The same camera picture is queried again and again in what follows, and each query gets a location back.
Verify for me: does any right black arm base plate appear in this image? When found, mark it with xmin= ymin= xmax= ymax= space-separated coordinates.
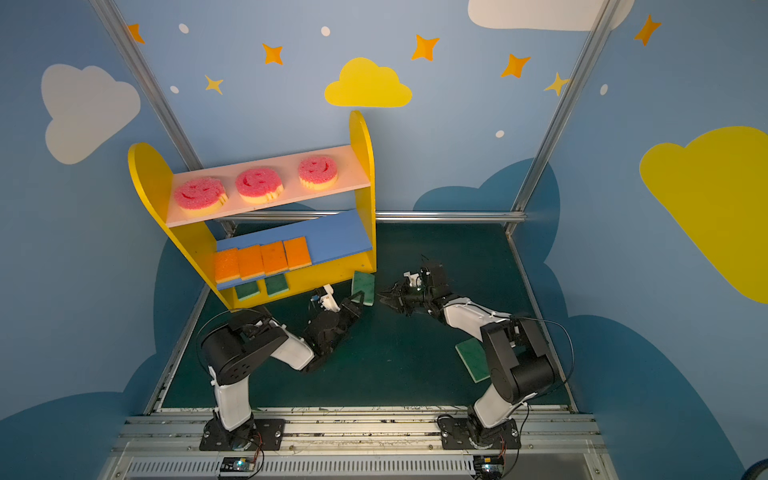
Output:
xmin=435 ymin=414 xmax=521 ymax=450

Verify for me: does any yellow shelf with pink and blue boards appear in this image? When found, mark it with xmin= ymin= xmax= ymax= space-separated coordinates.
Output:
xmin=127 ymin=111 xmax=377 ymax=310

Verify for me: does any right aluminium corner post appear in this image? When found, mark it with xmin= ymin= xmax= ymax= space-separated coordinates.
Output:
xmin=505 ymin=0 xmax=621 ymax=240

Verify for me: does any right small circuit board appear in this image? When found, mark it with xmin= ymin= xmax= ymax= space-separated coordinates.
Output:
xmin=473 ymin=456 xmax=505 ymax=480

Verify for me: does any pink smiley sponge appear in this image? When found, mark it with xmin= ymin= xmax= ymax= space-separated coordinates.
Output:
xmin=298 ymin=156 xmax=338 ymax=191
xmin=173 ymin=177 xmax=229 ymax=217
xmin=235 ymin=167 xmax=284 ymax=205

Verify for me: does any back aluminium floor bar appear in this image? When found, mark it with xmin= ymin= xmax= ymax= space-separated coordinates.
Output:
xmin=227 ymin=210 xmax=526 ymax=224

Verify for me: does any green sponge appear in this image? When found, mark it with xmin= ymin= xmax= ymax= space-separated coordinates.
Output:
xmin=265 ymin=274 xmax=290 ymax=297
xmin=235 ymin=281 xmax=260 ymax=301
xmin=455 ymin=338 xmax=490 ymax=383
xmin=350 ymin=271 xmax=375 ymax=306

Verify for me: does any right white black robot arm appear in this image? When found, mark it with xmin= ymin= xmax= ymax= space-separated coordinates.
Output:
xmin=379 ymin=262 xmax=559 ymax=430

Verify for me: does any small circuit board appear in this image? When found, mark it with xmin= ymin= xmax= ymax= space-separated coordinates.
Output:
xmin=219 ymin=457 xmax=256 ymax=476
xmin=473 ymin=456 xmax=505 ymax=480

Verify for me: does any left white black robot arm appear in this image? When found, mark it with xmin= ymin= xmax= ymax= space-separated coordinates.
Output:
xmin=200 ymin=289 xmax=369 ymax=433

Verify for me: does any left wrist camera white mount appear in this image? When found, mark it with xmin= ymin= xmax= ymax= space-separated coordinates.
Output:
xmin=311 ymin=284 xmax=340 ymax=312

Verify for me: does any aluminium corner post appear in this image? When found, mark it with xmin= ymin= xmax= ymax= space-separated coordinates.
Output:
xmin=505 ymin=0 xmax=621 ymax=240
xmin=89 ymin=0 xmax=203 ymax=171

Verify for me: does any aluminium rail frame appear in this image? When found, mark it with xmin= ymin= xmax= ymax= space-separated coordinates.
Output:
xmin=101 ymin=406 xmax=617 ymax=479

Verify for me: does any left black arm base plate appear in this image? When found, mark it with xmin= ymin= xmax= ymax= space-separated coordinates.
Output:
xmin=199 ymin=417 xmax=286 ymax=451

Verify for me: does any orange sponge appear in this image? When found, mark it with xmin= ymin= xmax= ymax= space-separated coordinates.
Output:
xmin=237 ymin=245 xmax=265 ymax=281
xmin=260 ymin=241 xmax=289 ymax=276
xmin=283 ymin=237 xmax=312 ymax=270
xmin=214 ymin=248 xmax=240 ymax=284

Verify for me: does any left aluminium corner post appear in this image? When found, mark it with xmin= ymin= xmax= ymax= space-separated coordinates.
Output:
xmin=89 ymin=0 xmax=203 ymax=171

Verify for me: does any left small circuit board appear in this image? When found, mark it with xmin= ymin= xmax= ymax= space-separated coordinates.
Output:
xmin=219 ymin=457 xmax=256 ymax=476

